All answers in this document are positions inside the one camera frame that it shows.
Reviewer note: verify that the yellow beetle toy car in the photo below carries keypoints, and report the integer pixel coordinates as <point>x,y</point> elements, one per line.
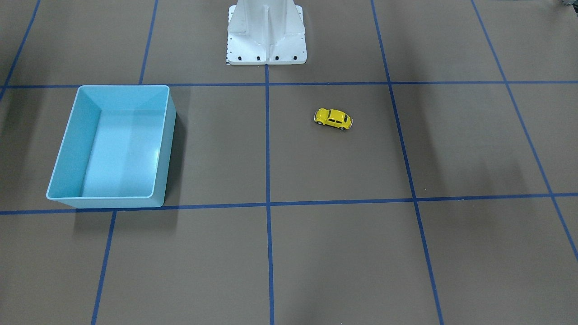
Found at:
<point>333,118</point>

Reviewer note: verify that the light blue plastic bin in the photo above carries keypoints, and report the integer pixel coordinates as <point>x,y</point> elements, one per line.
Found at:
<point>116,149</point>

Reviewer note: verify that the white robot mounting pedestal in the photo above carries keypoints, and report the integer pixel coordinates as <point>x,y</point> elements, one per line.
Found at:
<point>266,32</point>

